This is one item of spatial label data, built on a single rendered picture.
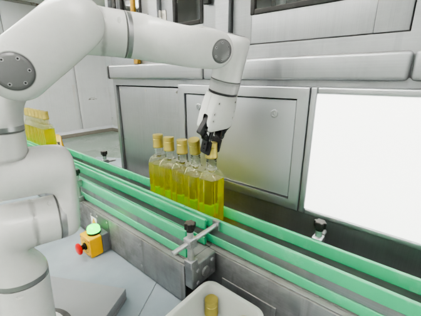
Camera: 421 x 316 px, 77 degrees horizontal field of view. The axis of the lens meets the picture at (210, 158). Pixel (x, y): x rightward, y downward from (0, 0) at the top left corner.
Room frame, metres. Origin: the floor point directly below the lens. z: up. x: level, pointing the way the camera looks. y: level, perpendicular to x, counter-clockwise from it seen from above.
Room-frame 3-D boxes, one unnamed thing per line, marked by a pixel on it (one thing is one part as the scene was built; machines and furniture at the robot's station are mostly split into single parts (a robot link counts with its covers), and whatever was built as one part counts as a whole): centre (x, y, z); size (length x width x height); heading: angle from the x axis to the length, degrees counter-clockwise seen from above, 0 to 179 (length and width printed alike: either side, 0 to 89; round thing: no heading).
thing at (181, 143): (0.79, 0.09, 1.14); 0.04 x 0.04 x 0.04
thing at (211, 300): (0.53, 0.00, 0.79); 0.04 x 0.04 x 0.04
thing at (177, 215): (1.21, 0.69, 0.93); 1.75 x 0.01 x 0.08; 50
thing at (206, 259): (0.59, 0.02, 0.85); 0.09 x 0.04 x 0.07; 140
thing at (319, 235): (0.58, -0.28, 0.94); 0.07 x 0.04 x 0.13; 140
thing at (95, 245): (0.80, 0.41, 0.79); 0.07 x 0.07 x 0.07; 50
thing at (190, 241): (0.58, 0.03, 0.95); 0.17 x 0.03 x 0.12; 140
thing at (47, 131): (1.48, 0.92, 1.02); 0.06 x 0.06 x 0.28; 50
